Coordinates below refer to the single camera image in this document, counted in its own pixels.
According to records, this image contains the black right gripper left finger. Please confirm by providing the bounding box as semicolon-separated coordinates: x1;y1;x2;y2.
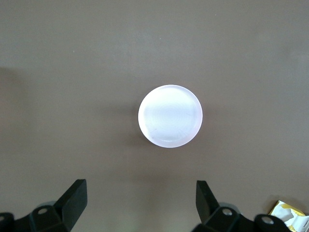
0;178;88;232

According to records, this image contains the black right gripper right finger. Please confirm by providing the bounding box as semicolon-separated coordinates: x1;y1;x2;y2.
196;180;294;232

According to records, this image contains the crumpled yellow white carton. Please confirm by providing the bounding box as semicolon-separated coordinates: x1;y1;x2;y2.
267;200;309;232

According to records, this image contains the pink round plate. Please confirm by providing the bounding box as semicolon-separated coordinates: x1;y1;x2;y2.
138;84;204;149

